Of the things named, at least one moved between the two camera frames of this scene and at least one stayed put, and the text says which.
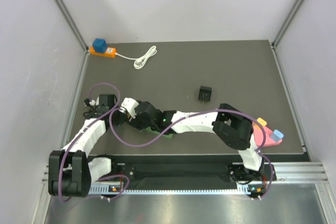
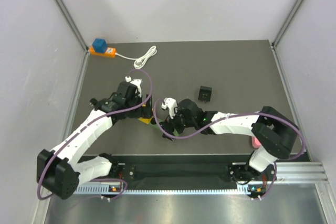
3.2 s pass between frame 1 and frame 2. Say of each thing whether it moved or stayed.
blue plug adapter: stayed
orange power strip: stayed
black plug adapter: stayed
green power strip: moved
